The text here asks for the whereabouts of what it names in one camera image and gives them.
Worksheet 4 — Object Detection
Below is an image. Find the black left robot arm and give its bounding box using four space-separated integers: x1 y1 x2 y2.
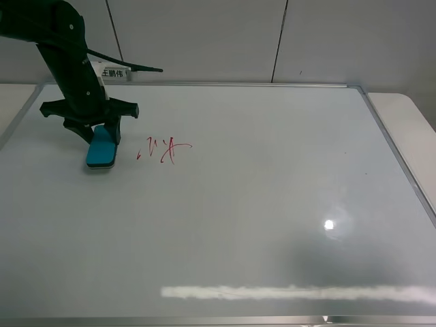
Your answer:
1 1 139 144

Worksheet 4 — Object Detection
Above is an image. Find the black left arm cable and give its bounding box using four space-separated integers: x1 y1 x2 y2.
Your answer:
87 48 164 74

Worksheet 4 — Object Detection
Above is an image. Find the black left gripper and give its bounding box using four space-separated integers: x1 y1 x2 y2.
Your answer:
40 61 139 144

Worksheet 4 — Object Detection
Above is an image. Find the blue whiteboard eraser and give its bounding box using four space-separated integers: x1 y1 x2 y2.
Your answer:
86 125 117 169

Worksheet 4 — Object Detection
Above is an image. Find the white whiteboard with aluminium frame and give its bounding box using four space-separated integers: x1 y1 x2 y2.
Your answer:
1 84 435 326

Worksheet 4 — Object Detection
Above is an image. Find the white labelled wrist camera box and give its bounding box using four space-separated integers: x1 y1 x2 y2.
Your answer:
91 61 131 100

